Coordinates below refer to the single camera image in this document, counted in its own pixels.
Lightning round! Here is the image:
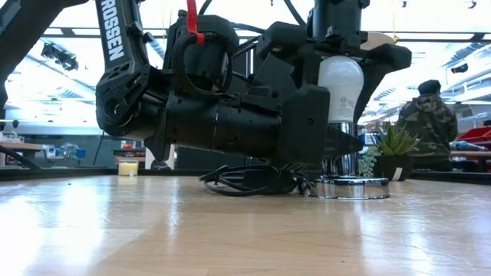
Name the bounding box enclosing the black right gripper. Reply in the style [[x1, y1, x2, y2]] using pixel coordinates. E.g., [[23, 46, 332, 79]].
[[256, 21, 414, 123]]

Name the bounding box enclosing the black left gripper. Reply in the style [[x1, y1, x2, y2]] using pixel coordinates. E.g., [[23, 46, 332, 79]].
[[165, 84, 364, 166]]

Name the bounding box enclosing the white lightbulb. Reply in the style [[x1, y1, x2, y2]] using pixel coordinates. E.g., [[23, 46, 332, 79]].
[[317, 55, 364, 123]]

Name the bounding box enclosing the chrome lamp base with socket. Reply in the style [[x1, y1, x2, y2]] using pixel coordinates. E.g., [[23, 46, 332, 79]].
[[311, 121, 391, 201]]

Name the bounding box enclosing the potted succulent plant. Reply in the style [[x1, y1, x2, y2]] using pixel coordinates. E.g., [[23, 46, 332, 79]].
[[359, 121, 423, 182]]

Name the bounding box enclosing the person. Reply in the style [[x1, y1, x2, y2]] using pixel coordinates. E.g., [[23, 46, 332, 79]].
[[396, 79, 460, 173]]

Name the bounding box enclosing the wooden workbench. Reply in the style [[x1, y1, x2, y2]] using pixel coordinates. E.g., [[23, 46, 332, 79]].
[[450, 149, 491, 172]]

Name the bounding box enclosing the red storage bin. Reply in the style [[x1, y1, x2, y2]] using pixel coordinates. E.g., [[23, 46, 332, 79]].
[[456, 126, 491, 145]]

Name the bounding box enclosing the small yellow candle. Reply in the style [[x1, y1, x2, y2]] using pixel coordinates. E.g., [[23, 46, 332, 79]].
[[117, 159, 140, 177]]

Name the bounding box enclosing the wooden side table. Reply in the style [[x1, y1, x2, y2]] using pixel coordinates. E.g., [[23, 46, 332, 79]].
[[0, 140, 45, 170]]

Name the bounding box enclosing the black lamp power cord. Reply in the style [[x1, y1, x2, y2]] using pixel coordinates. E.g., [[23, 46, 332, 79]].
[[198, 164, 318, 198]]

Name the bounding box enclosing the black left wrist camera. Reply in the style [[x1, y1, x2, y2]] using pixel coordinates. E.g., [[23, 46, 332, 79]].
[[163, 9, 239, 99]]

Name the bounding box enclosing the red velcro strap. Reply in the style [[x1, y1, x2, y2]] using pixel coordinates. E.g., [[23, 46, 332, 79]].
[[186, 0, 206, 45]]

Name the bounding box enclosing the black left camera cable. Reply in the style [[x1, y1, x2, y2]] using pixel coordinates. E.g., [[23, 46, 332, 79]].
[[170, 32, 235, 97]]

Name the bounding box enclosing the thin black hanging cable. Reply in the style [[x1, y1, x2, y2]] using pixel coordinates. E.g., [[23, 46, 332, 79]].
[[93, 130, 107, 166]]

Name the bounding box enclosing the black overhead rig camera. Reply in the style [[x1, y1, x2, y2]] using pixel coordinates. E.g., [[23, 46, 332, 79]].
[[40, 41, 81, 73]]

